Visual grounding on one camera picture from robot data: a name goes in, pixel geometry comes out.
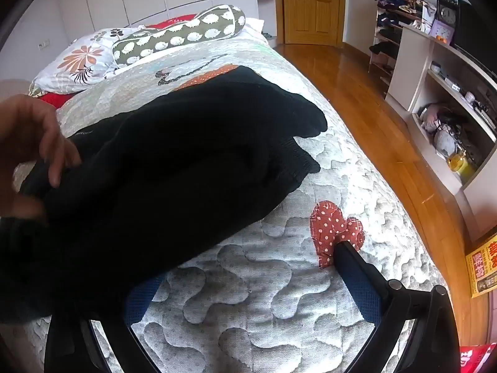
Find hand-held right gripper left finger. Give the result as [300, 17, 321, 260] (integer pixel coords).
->
[44, 273, 166, 373]

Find wooden door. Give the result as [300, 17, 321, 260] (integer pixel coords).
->
[273, 0, 346, 46]

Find green bolster with white print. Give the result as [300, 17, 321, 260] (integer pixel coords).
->
[112, 5, 248, 67]

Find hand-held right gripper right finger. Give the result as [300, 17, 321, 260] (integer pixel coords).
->
[334, 241, 463, 373]

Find plain red pillow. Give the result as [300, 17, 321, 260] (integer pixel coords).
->
[145, 13, 199, 30]

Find black television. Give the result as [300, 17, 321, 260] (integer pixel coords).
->
[452, 0, 497, 83]

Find white floral pillow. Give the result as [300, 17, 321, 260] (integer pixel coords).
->
[29, 27, 143, 96]

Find yellow printed poster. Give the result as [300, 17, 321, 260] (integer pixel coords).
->
[465, 235, 497, 299]

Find yellow bottle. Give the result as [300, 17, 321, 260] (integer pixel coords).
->
[446, 151, 473, 176]

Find black pants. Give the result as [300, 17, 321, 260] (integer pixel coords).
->
[0, 65, 329, 324]

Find person's left hand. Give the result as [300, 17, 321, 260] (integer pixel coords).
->
[0, 93, 83, 224]

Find white shoe rack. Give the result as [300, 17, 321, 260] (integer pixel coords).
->
[368, 0, 437, 88]

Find quilted bedspread with red hearts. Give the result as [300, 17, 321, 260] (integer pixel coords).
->
[11, 41, 448, 373]

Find beige arched headboard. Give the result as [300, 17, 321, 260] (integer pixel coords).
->
[0, 79, 36, 98]

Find black ornate clock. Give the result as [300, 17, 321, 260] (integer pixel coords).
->
[431, 0, 460, 44]

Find white shelf unit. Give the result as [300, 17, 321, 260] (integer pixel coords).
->
[384, 23, 497, 243]

